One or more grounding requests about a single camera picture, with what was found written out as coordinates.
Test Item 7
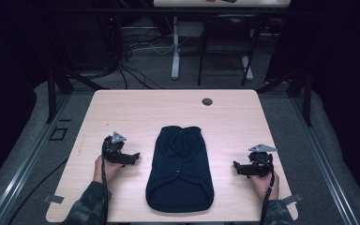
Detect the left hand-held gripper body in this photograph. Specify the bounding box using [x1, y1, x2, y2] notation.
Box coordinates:
[101, 130, 128, 164]

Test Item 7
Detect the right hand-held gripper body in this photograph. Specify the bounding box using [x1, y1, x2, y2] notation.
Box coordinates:
[247, 143, 278, 178]

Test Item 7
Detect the person's left hand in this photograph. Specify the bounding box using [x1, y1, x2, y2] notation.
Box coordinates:
[93, 155, 125, 185]

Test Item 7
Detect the person's right hand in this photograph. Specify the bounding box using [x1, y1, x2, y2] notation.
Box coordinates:
[249, 171, 280, 202]

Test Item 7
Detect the dark navy garment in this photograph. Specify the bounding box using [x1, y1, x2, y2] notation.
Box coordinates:
[144, 125, 216, 214]

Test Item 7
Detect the white desk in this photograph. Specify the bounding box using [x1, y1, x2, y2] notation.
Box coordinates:
[152, 0, 293, 81]

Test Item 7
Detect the black folding chair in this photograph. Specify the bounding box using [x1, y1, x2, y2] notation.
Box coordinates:
[197, 13, 265, 87]

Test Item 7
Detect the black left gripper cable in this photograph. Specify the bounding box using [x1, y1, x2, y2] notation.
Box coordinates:
[100, 140, 111, 225]

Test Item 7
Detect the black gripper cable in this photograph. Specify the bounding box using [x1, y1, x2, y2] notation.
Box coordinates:
[100, 140, 111, 225]
[259, 155, 277, 225]

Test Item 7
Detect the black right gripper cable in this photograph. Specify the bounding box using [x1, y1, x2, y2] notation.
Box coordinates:
[259, 155, 277, 225]

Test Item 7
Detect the grey metal table bracket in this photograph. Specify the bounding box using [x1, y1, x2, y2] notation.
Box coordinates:
[280, 192, 304, 206]
[41, 193, 66, 204]

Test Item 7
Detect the aluminium floor rail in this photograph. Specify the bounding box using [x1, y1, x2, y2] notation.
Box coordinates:
[289, 93, 360, 225]
[0, 93, 73, 225]

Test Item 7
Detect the black metal frame stand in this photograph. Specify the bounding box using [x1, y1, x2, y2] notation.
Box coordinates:
[255, 67, 314, 128]
[43, 12, 111, 125]

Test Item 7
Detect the black floor cable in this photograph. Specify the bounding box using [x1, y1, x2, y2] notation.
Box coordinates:
[6, 157, 70, 225]

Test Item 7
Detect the tangle of floor cables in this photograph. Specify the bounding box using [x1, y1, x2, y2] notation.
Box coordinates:
[106, 15, 182, 90]

